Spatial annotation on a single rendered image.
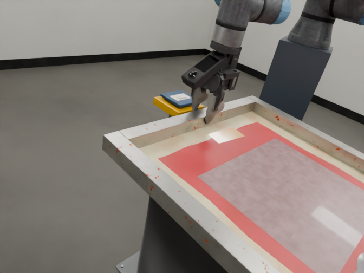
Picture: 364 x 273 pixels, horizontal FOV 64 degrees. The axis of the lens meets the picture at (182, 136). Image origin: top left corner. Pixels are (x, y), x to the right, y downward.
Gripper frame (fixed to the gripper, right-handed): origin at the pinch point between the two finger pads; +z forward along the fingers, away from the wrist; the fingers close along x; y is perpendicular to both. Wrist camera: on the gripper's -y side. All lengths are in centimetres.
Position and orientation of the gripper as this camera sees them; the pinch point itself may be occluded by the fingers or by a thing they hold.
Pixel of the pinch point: (200, 116)
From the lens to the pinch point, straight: 81.4
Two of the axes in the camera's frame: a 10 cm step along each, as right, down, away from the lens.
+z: -2.1, 8.3, 5.2
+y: 7.0, -2.4, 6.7
